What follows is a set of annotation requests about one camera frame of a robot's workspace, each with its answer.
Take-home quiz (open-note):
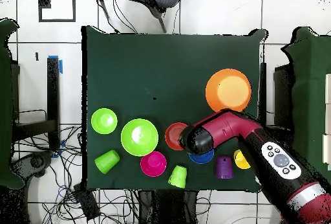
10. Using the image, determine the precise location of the tangle of floor cables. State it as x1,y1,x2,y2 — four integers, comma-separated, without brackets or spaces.
12,125,140,224

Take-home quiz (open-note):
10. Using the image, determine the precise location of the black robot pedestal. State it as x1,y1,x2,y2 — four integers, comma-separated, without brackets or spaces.
138,189,200,224

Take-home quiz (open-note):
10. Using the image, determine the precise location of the grey office chair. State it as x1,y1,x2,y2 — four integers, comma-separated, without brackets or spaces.
98,0,184,34

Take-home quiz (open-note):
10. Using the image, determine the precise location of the green smooth cup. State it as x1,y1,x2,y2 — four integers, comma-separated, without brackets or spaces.
94,149,121,175

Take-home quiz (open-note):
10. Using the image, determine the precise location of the green cloth side table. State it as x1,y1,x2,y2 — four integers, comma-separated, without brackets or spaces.
0,18,25,190
281,26,331,194

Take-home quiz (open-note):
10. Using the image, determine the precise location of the black chair base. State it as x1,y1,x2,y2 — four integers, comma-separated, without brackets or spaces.
10,151,55,183

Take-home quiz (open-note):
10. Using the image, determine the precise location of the dark green tablecloth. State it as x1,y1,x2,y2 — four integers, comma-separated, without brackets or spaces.
81,25,267,191

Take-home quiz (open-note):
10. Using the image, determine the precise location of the small green ribbed bowl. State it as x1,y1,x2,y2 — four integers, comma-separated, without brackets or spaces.
91,107,118,135

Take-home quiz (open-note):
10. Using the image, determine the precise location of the red bowl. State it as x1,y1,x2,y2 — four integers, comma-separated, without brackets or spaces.
164,122,189,151

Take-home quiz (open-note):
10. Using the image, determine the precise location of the blue tape strip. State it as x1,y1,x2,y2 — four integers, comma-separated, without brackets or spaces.
47,54,63,74

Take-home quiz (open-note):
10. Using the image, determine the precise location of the white shelf unit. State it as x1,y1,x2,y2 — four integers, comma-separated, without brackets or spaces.
321,73,331,170

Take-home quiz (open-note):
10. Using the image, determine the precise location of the black square floor frame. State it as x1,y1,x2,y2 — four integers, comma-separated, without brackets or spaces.
37,0,76,23

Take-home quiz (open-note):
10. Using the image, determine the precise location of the large orange bowl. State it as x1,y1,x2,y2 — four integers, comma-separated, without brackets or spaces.
205,68,252,113

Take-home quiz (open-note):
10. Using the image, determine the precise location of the black power strip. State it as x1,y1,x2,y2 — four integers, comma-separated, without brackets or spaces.
72,183,101,221

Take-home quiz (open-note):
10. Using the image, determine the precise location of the blue ribbed bowl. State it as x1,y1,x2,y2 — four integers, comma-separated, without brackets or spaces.
187,148,215,164

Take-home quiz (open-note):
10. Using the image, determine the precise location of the green ribbed cup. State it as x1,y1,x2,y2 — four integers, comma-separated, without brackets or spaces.
167,164,187,189

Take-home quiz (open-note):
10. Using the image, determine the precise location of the yellow ribbed cup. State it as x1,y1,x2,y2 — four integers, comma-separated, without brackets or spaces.
233,149,251,170

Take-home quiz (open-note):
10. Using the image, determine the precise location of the large green bowl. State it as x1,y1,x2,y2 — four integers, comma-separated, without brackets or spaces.
120,118,159,157

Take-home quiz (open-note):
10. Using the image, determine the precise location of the purple cup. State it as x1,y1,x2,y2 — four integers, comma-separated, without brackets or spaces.
215,155,235,180

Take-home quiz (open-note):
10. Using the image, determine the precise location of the pink bowl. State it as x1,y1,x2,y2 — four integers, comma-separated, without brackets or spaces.
140,150,168,177

